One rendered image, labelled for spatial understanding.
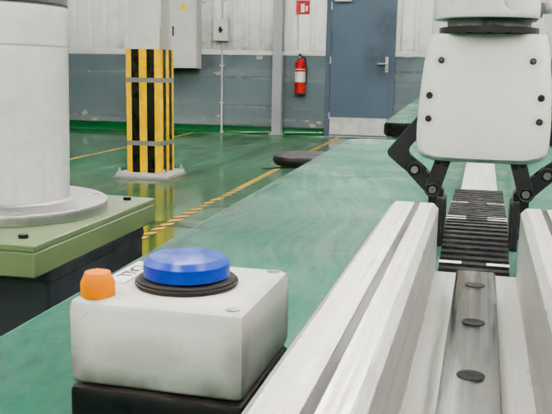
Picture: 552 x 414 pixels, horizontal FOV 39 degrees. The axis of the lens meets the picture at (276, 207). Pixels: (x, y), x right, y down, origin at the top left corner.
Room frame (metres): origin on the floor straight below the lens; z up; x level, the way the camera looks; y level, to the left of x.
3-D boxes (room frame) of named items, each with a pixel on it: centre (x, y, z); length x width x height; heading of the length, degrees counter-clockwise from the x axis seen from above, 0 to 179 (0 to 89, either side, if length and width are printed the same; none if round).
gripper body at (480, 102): (0.62, -0.16, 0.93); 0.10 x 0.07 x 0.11; 75
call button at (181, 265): (0.35, 0.04, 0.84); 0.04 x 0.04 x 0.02
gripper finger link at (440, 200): (0.63, -0.12, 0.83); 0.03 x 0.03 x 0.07; 75
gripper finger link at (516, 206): (0.61, -0.20, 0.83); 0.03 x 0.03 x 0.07; 75
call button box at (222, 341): (0.35, 0.03, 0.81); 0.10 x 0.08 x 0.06; 75
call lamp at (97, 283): (0.33, 0.08, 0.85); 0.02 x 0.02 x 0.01
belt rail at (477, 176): (1.10, -0.29, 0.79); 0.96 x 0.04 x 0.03; 165
